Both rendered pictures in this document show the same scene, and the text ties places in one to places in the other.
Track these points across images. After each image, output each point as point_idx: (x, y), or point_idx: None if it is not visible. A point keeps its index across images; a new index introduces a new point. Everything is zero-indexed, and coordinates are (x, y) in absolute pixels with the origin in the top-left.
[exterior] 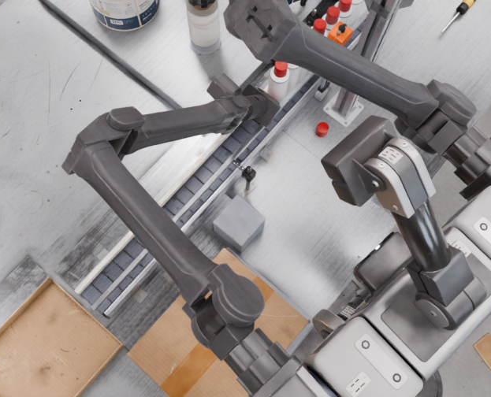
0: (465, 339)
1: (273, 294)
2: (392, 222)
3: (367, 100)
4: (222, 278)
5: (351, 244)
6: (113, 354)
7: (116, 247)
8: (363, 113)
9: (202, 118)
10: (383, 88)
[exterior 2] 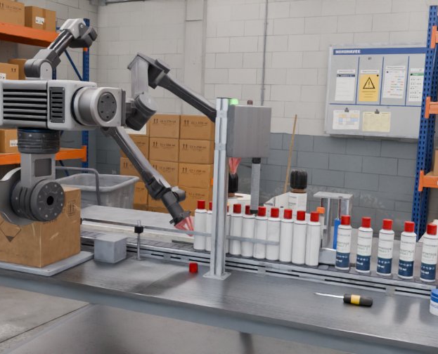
0: (20, 81)
1: None
2: (133, 291)
3: (230, 280)
4: None
5: (110, 282)
6: None
7: (84, 223)
8: (218, 279)
9: (140, 158)
10: (134, 83)
